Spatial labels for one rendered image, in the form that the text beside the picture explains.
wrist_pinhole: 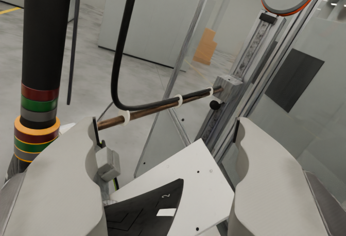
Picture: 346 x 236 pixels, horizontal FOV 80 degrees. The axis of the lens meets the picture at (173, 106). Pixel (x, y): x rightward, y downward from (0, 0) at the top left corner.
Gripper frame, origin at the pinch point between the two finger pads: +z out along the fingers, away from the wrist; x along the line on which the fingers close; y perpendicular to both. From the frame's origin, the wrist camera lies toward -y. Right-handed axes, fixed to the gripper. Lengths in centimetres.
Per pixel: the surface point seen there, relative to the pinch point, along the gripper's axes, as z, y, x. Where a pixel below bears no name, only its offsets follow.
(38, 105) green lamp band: 8.2, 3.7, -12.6
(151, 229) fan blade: 9.1, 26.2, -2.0
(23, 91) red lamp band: 8.3, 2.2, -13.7
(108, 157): 48, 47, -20
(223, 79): 55, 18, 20
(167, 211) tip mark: 12.3, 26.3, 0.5
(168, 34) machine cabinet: 569, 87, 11
